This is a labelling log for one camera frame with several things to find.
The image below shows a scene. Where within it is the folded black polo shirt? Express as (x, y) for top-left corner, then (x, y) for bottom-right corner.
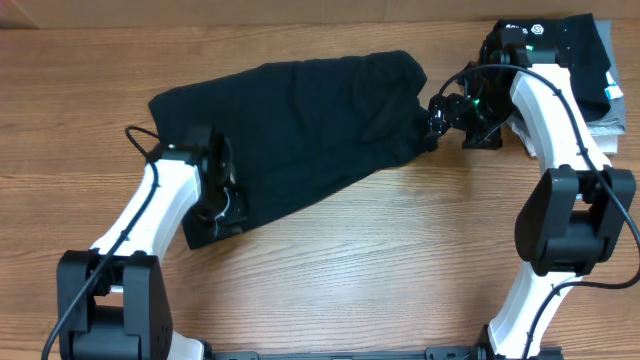
(492, 13), (613, 124)

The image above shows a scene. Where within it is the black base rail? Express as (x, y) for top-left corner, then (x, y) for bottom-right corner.
(199, 345), (566, 360)

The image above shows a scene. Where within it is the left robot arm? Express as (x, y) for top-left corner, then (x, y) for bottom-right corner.
(41, 127), (247, 360)

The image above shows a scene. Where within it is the black t-shirt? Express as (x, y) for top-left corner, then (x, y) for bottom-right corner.
(149, 50), (435, 249)

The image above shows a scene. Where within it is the folded grey garment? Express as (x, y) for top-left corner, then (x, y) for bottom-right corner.
(587, 20), (626, 136)

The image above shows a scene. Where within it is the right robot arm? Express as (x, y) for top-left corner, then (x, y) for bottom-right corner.
(426, 15), (636, 359)

